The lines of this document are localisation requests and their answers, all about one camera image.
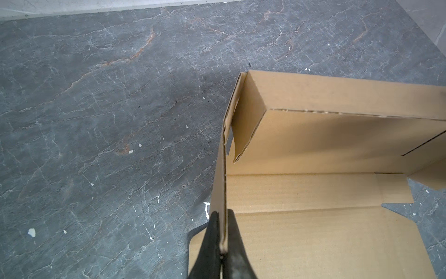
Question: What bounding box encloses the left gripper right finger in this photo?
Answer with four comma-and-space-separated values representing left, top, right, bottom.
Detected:
223, 209, 257, 279

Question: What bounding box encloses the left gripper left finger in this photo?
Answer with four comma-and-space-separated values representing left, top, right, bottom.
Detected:
188, 211, 221, 279

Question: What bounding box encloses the brown cardboard box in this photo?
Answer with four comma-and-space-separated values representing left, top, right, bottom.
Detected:
188, 70, 446, 279

